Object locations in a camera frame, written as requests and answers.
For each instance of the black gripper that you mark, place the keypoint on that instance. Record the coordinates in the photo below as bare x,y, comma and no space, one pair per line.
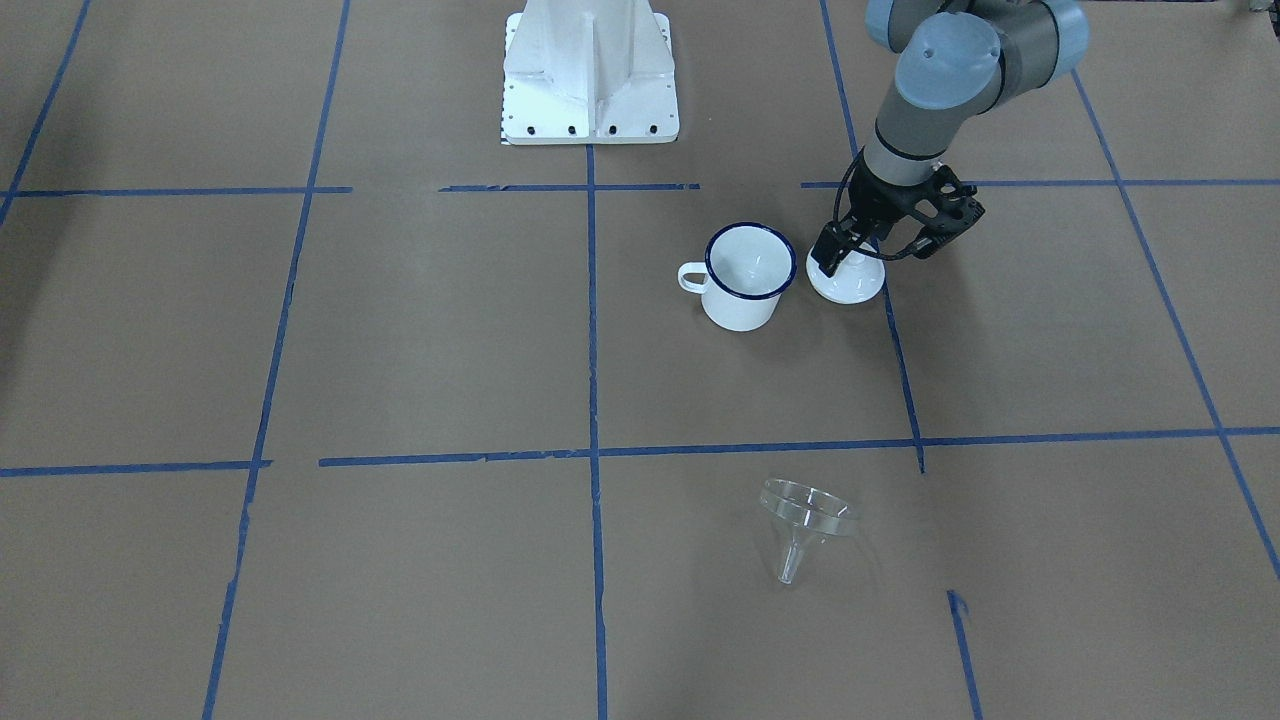
876,207

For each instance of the white ceramic lid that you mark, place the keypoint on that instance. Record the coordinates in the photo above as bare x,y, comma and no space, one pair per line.
857,279

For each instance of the clear plastic funnel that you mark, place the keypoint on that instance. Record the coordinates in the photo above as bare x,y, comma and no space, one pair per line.
805,517

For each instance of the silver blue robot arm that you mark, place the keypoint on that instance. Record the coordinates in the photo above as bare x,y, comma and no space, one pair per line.
955,60

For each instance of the white enamel mug blue rim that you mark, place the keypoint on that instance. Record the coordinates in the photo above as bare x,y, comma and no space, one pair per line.
746,268

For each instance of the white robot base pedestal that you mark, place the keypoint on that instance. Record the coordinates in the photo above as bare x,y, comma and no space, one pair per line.
580,72

